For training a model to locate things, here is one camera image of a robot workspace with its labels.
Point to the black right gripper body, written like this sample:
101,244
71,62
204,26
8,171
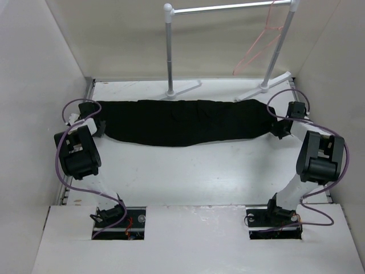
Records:
278,130

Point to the white clothes rack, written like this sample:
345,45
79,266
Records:
206,39

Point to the black trousers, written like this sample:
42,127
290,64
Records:
185,122

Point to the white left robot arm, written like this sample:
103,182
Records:
77,157

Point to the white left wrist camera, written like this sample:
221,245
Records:
72,119

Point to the pink wire hanger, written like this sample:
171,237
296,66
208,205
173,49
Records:
250,56

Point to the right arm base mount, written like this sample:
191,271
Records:
266,225

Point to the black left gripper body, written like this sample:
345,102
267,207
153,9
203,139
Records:
100,131

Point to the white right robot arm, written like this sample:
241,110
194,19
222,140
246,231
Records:
319,161

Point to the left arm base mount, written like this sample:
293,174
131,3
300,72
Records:
131,225

